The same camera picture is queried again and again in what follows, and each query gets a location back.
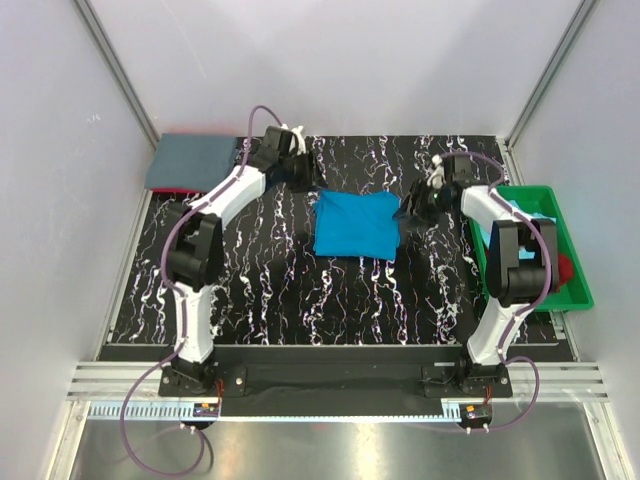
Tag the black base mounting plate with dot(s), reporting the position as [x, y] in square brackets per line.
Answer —
[362, 377]

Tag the slotted grey cable duct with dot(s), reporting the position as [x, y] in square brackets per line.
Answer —
[234, 410]

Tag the left aluminium frame post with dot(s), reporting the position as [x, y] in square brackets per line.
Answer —
[100, 38]

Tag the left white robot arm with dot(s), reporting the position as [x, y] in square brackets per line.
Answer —
[193, 256]

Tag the green plastic bin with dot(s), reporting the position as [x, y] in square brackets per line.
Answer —
[565, 235]

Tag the light cyan t shirt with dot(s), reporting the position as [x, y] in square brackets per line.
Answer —
[530, 212]

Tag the aluminium frame post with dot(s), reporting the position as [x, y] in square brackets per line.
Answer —
[100, 38]
[561, 52]

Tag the dark red t shirt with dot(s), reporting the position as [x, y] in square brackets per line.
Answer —
[565, 271]

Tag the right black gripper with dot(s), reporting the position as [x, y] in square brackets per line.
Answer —
[422, 218]

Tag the bright blue t shirt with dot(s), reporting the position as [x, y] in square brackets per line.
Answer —
[350, 225]

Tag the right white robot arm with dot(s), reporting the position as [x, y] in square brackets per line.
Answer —
[482, 362]

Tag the folded grey t shirt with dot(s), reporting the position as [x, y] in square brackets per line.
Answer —
[192, 162]

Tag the right aluminium frame post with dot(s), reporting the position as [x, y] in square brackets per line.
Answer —
[561, 52]

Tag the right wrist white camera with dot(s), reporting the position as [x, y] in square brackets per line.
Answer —
[436, 179]

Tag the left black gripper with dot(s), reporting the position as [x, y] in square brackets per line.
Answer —
[308, 180]

